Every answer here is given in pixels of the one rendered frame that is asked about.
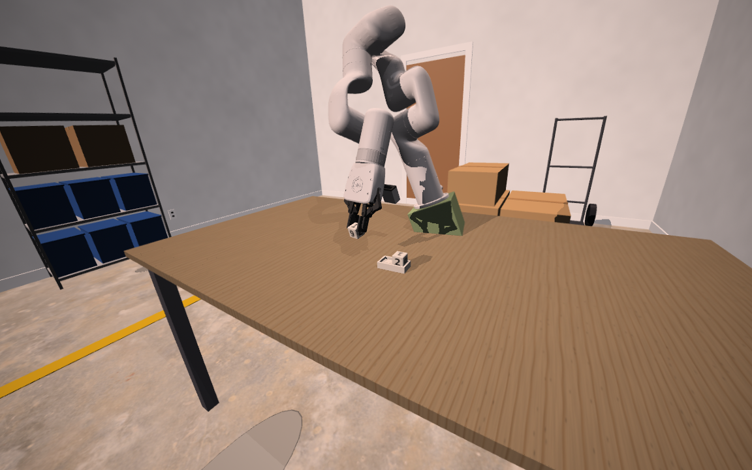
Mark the beige rectangular tray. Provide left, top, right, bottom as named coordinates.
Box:
left=377, top=256, right=411, bottom=274

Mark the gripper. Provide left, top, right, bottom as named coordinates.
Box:
left=344, top=160, right=385, bottom=232

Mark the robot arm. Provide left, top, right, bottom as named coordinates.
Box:
left=328, top=5, right=449, bottom=209

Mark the beige calendar cube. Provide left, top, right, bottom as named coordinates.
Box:
left=392, top=251, right=407, bottom=266
left=348, top=223, right=365, bottom=239

